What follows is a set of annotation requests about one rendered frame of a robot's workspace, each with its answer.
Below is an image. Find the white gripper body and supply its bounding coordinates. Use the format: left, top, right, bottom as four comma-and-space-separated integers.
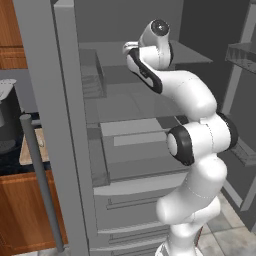
122, 41, 140, 56

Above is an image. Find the grey fridge shelf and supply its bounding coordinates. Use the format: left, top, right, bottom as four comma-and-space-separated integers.
77, 39, 214, 67

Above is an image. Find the grey fridge door bin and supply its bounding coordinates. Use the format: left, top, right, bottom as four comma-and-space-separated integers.
79, 48, 108, 100
87, 128, 112, 188
229, 136, 256, 168

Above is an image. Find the grey fridge cabinet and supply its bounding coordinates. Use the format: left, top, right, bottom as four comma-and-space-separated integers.
53, 0, 234, 256

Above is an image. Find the grey fridge crisper drawer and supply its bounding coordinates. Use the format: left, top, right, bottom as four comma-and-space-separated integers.
99, 117, 190, 183

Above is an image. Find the grey fridge door with bins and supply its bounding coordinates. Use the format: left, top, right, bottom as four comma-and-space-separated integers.
218, 0, 256, 236

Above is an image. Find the grey fish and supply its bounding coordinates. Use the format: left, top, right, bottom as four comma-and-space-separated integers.
35, 134, 47, 150

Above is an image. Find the tan wooden cutting board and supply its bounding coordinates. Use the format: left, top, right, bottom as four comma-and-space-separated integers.
18, 127, 51, 167

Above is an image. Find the grey pot with lid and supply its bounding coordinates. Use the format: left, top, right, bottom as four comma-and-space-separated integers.
0, 78, 24, 155

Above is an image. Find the grey freezer drawer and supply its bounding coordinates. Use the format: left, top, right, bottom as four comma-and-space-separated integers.
89, 223, 174, 256
93, 171, 190, 234

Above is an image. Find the brown wooden base cupboard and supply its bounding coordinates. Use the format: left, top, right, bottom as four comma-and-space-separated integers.
0, 169, 69, 256

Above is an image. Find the grey fridge door with handle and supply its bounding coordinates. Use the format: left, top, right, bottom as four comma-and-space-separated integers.
12, 0, 90, 256

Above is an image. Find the brown wooden wall cupboard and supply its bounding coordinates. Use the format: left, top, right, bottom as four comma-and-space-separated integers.
0, 0, 29, 70

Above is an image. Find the grey bar door handle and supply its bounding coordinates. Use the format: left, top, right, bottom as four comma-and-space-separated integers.
19, 113, 67, 253

